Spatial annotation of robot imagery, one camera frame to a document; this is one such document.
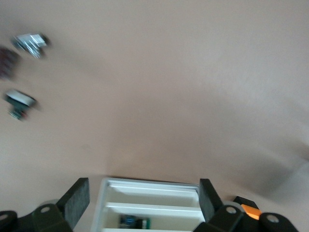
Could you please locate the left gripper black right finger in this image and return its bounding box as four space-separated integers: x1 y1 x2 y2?
194 178 296 232

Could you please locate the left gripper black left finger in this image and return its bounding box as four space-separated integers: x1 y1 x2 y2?
0 177 90 232

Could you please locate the white plastic drawer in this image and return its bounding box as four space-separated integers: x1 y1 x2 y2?
106 185 201 209
102 202 202 229

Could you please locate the white drawer cabinet housing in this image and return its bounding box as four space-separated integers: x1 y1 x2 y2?
90 177 206 232

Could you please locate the blue green electrical component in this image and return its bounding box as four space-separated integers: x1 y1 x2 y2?
119 214 152 230

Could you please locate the brown table cover sheet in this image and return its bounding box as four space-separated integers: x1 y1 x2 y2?
0 0 309 232

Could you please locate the dark brown ribbed cylinder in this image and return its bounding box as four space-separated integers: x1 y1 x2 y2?
0 47 21 80

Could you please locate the silver metal tee fitting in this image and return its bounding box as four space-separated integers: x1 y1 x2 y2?
11 32 50 60

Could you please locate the orange black button enclosure box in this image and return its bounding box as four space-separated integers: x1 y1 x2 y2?
233 195 263 220

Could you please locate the black white rectangular push switch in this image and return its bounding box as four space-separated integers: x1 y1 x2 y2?
3 88 38 122

